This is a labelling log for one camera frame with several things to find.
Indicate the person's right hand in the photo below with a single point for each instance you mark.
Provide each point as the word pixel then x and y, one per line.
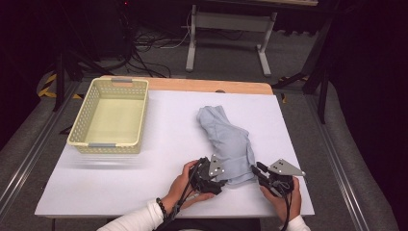
pixel 288 205

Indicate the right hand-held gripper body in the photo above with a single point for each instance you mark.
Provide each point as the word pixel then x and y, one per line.
pixel 282 173

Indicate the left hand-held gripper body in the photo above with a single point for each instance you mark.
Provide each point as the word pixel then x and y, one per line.
pixel 205 174

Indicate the cream plastic perforated basket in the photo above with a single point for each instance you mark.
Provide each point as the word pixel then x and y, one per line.
pixel 112 118

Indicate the wooden table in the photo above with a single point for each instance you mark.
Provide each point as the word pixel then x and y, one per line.
pixel 198 86

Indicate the white table cover sheet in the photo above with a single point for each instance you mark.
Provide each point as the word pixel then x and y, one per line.
pixel 160 179

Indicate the aluminium floor rail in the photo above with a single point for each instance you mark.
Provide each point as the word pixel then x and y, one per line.
pixel 35 150
pixel 336 166

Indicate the person's left hand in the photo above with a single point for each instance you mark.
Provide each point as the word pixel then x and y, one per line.
pixel 179 192

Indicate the yellow black floor tape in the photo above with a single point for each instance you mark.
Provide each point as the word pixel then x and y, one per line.
pixel 48 89

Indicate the black metal stand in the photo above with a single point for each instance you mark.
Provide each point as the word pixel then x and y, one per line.
pixel 60 80
pixel 322 83

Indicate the dark equipment box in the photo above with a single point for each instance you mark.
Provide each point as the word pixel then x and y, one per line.
pixel 109 29

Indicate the light blue garment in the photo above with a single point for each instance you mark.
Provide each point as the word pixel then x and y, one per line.
pixel 227 141

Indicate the white metal desk frame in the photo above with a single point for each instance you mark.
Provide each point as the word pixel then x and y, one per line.
pixel 231 22

